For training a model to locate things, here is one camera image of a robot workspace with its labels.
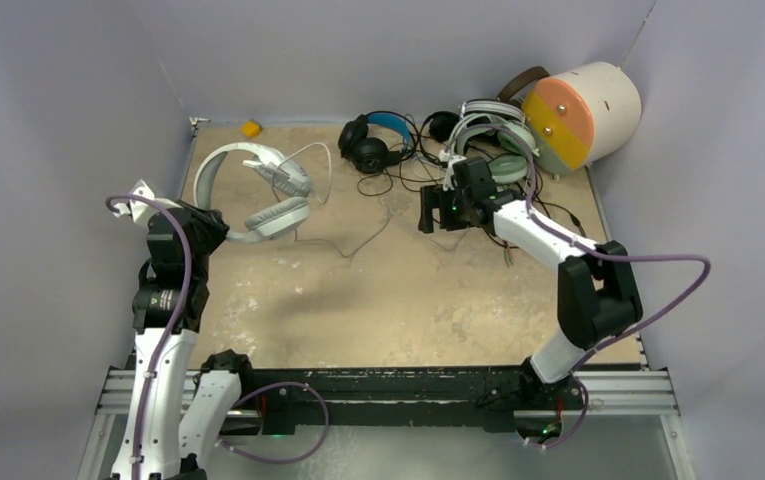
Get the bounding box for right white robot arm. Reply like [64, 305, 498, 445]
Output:
[418, 158, 643, 407]

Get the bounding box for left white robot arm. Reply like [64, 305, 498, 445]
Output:
[110, 202, 256, 479]

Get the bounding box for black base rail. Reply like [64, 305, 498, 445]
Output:
[93, 351, 678, 439]

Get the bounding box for dark brown headphone cable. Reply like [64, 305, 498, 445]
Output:
[474, 172, 585, 268]

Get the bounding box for brown headphones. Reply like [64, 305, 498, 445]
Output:
[496, 66, 550, 103]

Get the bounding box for white grey headphones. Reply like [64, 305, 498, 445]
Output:
[193, 142, 312, 244]

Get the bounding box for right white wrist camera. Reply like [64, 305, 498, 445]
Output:
[438, 149, 466, 191]

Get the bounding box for grey white headphone cable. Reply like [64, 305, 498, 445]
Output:
[269, 141, 469, 260]

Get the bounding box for round pastel drawer cabinet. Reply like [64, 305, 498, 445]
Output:
[522, 62, 642, 176]

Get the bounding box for small yellow block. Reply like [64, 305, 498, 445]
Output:
[239, 120, 263, 138]

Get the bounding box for small black on-ear headphones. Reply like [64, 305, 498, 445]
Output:
[417, 111, 459, 165]

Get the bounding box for mint green headphones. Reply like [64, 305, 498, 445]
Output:
[449, 113, 540, 185]

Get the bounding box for white black headphones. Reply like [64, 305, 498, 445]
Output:
[453, 99, 526, 134]

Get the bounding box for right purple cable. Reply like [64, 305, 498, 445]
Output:
[448, 122, 712, 452]

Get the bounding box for black blue headphones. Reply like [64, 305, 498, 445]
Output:
[337, 110, 417, 175]

